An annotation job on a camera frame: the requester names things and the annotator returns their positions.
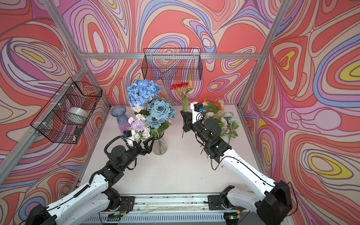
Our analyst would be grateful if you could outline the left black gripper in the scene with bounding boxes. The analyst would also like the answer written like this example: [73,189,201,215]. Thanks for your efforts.
[119,135,154,172]

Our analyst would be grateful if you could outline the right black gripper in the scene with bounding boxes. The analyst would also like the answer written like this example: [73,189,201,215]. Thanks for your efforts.
[180,110,211,145]

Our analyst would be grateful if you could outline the clear ribbed glass vase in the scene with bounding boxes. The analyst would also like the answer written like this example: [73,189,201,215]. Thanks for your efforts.
[152,131,167,155]

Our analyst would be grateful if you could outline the teal rose flower stem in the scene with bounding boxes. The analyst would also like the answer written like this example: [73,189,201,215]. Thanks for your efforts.
[146,97,176,139]

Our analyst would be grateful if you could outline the white purple mixed bouquet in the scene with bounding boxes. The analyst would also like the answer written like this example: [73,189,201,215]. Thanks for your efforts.
[127,113,151,141]

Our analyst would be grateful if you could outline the red flower stem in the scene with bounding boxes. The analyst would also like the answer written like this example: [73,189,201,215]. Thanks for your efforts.
[169,82,195,138]

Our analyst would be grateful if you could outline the white green flower bunch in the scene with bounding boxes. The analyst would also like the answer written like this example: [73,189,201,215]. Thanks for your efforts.
[205,111,240,144]

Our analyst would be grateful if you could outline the blue purple glass vase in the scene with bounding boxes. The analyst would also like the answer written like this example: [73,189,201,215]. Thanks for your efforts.
[110,106,129,133]

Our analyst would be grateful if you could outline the blue hydrangea flower stem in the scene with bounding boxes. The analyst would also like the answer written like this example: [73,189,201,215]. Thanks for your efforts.
[126,79,162,111]

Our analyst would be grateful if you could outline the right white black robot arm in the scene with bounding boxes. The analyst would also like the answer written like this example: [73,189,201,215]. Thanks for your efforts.
[181,111,293,225]

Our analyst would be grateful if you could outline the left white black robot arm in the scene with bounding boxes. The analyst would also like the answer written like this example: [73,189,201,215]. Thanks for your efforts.
[22,136,155,225]

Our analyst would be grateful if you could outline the orange flower stem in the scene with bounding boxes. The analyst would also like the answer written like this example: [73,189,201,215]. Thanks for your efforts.
[212,100,225,111]

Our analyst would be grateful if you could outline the small black device in basket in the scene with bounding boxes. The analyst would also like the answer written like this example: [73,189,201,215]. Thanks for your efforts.
[72,127,81,143]

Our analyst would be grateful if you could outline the white tape roll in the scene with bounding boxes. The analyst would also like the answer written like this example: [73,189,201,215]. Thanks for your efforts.
[67,107,89,118]

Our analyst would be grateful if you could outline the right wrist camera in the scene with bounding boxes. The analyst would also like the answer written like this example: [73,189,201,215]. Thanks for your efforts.
[190,101,204,124]

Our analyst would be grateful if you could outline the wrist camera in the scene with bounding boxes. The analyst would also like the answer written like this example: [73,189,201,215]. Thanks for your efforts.
[190,101,204,124]
[123,130,135,147]

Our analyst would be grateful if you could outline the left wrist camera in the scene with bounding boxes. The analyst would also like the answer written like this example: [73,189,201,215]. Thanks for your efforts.
[123,130,135,147]

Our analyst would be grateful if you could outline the black wire basket back wall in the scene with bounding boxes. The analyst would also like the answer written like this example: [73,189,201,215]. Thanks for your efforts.
[141,47,203,82]

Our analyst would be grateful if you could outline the black wire basket wall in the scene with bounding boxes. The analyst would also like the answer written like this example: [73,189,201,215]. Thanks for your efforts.
[31,78,103,144]
[141,47,203,82]

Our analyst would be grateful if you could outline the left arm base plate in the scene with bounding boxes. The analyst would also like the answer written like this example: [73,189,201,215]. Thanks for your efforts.
[106,196,135,213]

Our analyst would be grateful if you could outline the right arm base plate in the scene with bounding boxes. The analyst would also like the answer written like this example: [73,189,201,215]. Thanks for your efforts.
[204,195,245,212]

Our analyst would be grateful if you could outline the black wire basket left wall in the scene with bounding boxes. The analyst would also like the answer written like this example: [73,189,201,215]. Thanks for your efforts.
[31,78,103,144]

